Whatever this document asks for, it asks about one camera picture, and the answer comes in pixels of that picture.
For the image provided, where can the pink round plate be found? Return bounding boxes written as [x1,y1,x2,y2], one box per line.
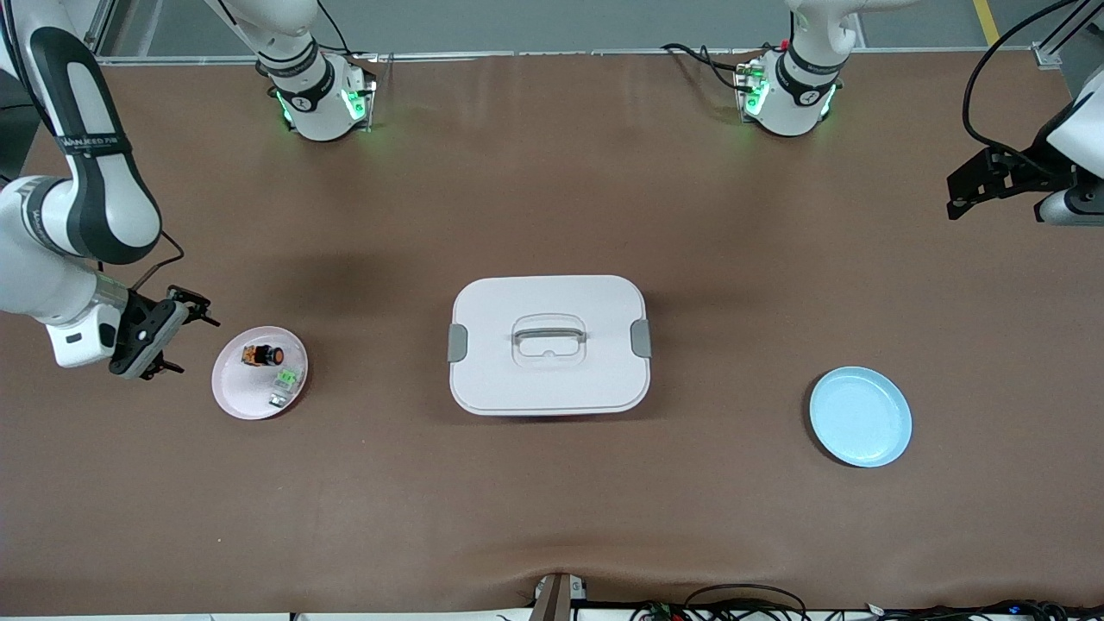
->
[211,325,310,421]

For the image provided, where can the light blue round plate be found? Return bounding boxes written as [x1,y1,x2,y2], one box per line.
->
[809,366,913,469]

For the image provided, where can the white lidded storage box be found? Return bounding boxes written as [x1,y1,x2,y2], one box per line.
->
[447,274,653,417]

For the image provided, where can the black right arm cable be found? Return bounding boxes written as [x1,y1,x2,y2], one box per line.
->
[129,229,186,292]

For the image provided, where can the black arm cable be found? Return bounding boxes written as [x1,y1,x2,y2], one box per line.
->
[962,0,1079,173]
[129,229,186,292]

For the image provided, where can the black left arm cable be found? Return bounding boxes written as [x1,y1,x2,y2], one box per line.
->
[962,0,1079,173]

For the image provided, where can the aluminium frame profile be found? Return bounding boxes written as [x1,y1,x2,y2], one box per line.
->
[85,0,119,63]
[1035,0,1104,68]

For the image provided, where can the green push-button switch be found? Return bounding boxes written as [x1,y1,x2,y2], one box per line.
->
[269,367,308,409]

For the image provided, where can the black left base cables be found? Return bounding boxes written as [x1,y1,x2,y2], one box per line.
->
[661,41,753,94]

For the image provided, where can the black right base cable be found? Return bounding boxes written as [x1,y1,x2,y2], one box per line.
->
[317,7,380,61]

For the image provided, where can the grey box lid handle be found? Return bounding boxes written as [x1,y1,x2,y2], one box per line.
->
[512,326,587,346]

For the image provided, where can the brown strap with metal bracket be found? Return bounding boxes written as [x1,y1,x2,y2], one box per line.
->
[530,571,589,621]

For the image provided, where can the black cable bundle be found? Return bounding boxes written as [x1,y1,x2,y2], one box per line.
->
[630,583,1104,621]

